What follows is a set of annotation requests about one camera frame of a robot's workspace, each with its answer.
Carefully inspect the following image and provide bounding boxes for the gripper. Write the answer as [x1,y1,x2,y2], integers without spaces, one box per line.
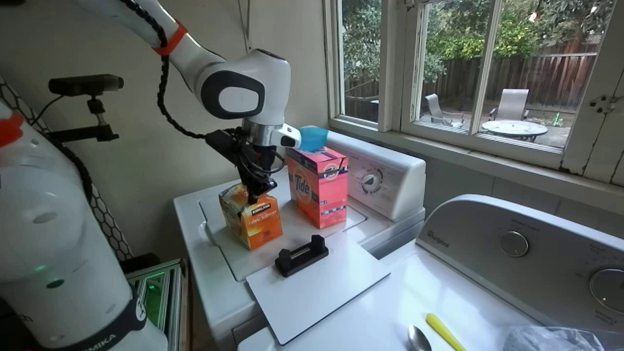
[237,144,277,205]

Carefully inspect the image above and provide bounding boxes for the orange fabric softener box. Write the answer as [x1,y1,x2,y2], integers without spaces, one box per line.
[219,182,284,251]

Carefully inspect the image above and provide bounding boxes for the pink orange detergent box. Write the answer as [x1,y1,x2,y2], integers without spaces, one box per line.
[286,146,350,229]

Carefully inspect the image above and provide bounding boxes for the washing machine lid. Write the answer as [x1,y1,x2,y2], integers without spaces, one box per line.
[198,184,367,282]

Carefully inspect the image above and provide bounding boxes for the blue plastic scoop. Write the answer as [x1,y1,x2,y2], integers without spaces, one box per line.
[298,126,330,152]

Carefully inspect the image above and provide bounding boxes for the small black holder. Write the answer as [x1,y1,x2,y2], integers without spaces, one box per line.
[274,234,330,278]

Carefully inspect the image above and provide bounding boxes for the white washing machine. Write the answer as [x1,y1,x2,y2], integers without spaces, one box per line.
[174,131,427,351]

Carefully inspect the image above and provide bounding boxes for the washing machine knob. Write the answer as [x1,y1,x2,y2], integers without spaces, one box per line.
[360,168,385,196]

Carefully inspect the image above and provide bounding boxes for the white flat board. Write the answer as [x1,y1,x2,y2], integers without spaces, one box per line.
[245,231,391,346]

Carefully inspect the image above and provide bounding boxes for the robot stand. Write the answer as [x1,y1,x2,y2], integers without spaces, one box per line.
[124,258,190,351]

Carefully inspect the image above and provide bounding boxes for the grey patio chair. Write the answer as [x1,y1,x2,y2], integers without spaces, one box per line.
[488,88,530,122]
[422,93,465,129]

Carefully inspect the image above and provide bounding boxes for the white dryer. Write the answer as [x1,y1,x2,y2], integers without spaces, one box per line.
[237,194,624,351]

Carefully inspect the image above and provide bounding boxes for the metal spoon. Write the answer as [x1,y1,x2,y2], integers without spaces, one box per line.
[407,325,433,351]

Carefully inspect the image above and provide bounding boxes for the window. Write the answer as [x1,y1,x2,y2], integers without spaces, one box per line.
[321,0,624,188]

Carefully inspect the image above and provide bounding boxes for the small silver dryer knob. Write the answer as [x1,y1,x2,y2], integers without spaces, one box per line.
[499,231,530,258]

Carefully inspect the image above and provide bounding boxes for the round patio table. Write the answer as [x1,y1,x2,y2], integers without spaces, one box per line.
[481,119,549,143]

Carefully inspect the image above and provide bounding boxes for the wooden fence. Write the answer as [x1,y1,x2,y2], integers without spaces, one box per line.
[344,43,600,114]

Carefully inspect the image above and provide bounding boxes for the grey plastic bag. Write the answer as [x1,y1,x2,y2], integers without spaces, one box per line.
[502,325,624,351]

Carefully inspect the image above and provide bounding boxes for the large silver dryer knob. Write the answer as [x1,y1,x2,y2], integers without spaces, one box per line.
[588,268,624,314]

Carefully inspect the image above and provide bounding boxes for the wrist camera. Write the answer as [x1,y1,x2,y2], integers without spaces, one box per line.
[205,128,243,167]

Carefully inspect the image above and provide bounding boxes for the camera on mount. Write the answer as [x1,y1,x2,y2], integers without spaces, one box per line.
[47,74,125,143]

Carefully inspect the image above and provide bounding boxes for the yellow plastic handle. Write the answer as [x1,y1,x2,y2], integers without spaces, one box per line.
[425,312,468,351]

